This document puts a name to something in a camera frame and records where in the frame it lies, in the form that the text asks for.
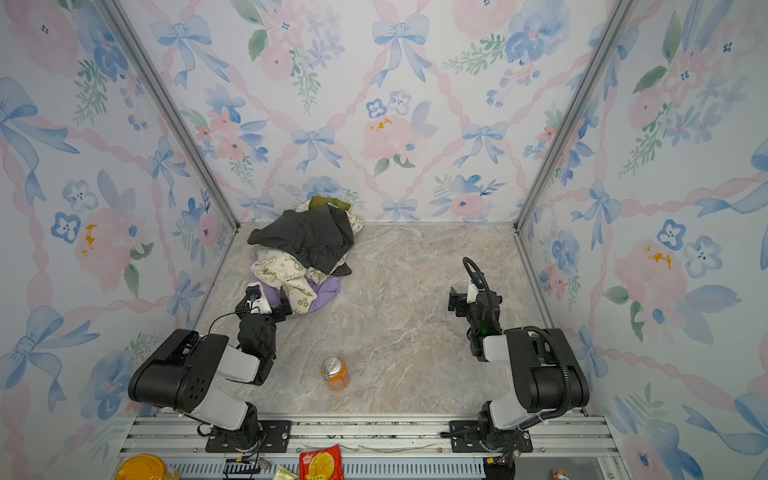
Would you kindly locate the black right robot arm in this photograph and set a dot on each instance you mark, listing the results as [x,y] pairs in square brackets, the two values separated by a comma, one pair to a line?
[547,380]

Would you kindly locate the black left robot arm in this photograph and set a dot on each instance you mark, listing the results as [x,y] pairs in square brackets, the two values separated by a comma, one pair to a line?
[180,375]

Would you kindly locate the cream green printed cloth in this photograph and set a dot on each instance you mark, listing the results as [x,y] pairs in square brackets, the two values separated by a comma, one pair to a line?
[303,250]

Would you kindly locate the olive green cloth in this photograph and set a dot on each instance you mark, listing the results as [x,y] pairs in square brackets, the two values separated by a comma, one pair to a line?
[320,201]

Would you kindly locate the orange Fanta soda can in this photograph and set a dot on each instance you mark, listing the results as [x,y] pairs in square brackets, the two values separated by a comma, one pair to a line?
[335,373]

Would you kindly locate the dark grey jeans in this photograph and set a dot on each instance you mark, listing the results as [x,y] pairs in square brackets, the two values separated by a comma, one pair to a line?
[317,238]

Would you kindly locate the red snack packet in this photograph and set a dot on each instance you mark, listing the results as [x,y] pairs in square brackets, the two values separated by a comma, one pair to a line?
[324,464]

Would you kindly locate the green snack packet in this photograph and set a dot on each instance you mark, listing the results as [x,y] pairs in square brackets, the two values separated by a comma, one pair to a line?
[283,473]

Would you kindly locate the yellow round lid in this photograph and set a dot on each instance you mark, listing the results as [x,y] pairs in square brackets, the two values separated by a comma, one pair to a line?
[146,467]

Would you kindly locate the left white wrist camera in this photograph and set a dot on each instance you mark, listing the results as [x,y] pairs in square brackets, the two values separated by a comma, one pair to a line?
[255,301]

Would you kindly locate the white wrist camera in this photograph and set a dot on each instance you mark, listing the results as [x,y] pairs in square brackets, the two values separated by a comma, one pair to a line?
[472,293]
[255,301]

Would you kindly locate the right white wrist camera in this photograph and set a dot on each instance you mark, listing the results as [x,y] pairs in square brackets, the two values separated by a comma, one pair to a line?
[472,293]

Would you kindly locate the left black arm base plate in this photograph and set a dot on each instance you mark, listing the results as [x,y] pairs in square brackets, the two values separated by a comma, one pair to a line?
[265,436]

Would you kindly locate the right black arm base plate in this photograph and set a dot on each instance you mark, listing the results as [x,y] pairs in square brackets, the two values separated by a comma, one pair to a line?
[466,437]

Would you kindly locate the aluminium frame rail front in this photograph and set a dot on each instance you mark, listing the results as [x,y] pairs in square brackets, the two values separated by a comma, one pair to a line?
[381,447]

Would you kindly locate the left aluminium corner post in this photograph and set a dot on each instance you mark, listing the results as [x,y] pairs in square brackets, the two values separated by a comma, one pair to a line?
[116,17]

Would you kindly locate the aluminium corner post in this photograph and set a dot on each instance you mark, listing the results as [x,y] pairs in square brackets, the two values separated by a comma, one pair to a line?
[614,28]
[116,17]

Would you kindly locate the right aluminium corner post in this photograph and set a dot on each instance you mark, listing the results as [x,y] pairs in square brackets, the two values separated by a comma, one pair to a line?
[614,28]

